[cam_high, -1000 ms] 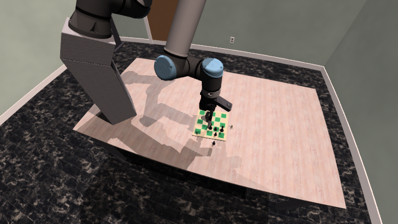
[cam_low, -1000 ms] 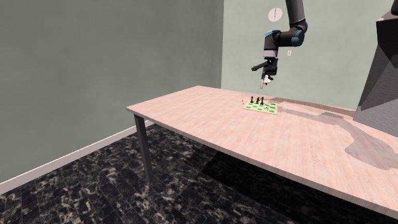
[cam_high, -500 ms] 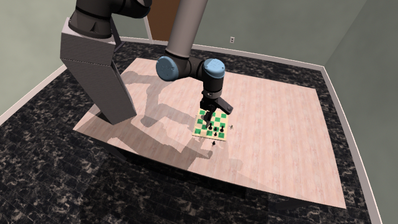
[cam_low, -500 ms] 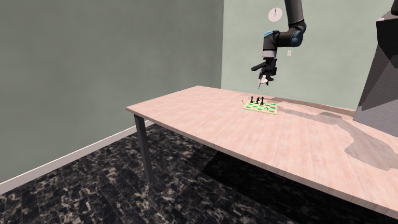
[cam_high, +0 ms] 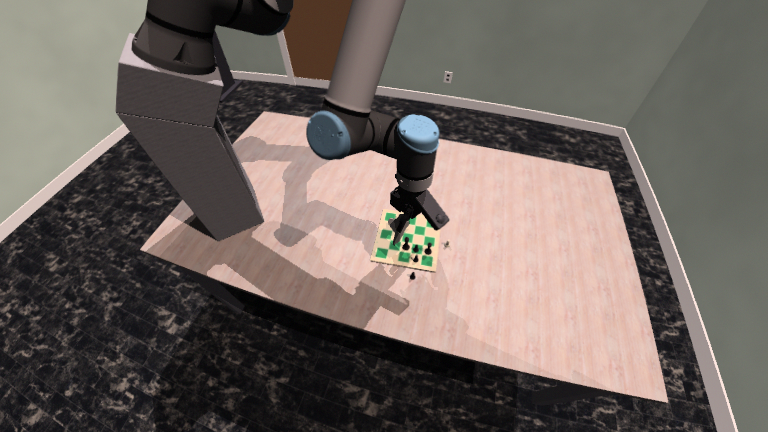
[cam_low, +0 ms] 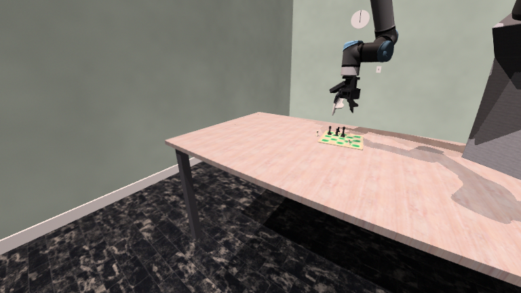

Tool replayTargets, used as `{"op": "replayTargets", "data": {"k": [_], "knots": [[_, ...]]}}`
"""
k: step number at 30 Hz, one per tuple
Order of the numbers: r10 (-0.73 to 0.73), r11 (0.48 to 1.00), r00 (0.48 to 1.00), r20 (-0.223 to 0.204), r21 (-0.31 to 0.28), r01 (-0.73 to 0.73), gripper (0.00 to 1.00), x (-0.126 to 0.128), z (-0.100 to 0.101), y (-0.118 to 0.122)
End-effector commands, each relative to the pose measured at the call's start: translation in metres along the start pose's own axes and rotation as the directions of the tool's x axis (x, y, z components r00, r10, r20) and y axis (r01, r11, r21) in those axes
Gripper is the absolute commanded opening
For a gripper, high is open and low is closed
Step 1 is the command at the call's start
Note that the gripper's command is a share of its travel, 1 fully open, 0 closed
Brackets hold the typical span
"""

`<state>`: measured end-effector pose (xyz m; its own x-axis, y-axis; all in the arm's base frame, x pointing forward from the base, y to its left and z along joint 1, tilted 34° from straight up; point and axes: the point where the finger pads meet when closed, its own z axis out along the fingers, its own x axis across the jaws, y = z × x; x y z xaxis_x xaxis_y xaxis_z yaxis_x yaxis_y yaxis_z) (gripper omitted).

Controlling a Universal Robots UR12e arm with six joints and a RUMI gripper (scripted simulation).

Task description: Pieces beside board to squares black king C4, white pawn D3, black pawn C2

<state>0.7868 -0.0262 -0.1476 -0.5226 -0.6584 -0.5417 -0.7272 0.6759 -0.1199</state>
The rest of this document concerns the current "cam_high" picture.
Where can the green and cream chessboard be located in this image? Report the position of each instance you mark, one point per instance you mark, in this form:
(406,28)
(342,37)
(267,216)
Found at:
(419,232)

